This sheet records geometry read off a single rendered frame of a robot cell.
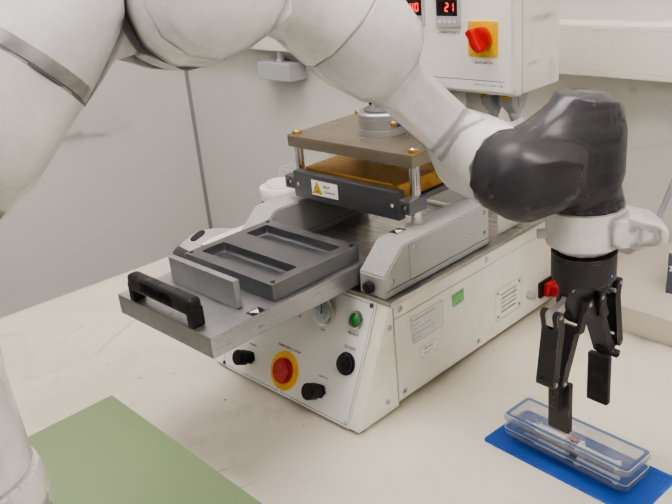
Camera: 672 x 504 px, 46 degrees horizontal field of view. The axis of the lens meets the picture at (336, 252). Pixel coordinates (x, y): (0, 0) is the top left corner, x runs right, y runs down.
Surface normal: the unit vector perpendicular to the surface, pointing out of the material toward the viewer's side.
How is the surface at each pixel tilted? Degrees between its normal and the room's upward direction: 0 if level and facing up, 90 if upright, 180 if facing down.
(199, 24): 96
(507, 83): 90
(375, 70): 112
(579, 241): 91
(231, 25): 103
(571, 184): 88
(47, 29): 74
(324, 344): 65
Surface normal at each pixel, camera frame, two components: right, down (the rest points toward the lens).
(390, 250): -0.52, -0.49
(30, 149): 0.80, 0.44
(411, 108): 0.34, 0.51
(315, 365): -0.68, -0.09
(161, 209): 0.67, 0.23
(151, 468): -0.13, -0.92
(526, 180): 0.11, 0.37
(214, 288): -0.70, 0.33
